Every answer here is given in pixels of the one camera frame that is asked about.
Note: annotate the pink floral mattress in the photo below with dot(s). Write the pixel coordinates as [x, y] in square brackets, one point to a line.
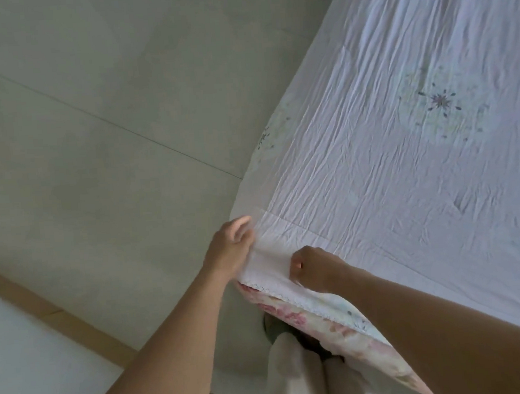
[331, 325]

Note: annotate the wooden baseboard strip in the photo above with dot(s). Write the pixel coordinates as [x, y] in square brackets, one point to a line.
[74, 332]

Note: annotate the person's right forearm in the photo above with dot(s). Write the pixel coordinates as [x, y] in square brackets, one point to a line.
[442, 328]

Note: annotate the person's left fingers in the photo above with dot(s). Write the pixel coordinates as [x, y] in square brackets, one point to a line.
[243, 231]

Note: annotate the dark green slipper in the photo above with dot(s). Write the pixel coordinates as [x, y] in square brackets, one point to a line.
[275, 326]

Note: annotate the person's right hand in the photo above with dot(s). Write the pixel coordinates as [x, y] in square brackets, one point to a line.
[318, 268]

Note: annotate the person's white trousers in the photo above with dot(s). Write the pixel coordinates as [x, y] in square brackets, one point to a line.
[312, 373]

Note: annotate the person's right fingers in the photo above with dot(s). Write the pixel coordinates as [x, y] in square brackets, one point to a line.
[296, 265]

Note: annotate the person's left hand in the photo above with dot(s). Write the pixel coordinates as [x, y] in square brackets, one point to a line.
[228, 248]

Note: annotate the person's left forearm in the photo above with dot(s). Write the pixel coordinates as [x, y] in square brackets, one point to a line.
[159, 348]

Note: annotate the white floral bed sheet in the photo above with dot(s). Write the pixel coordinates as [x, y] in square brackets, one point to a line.
[407, 148]

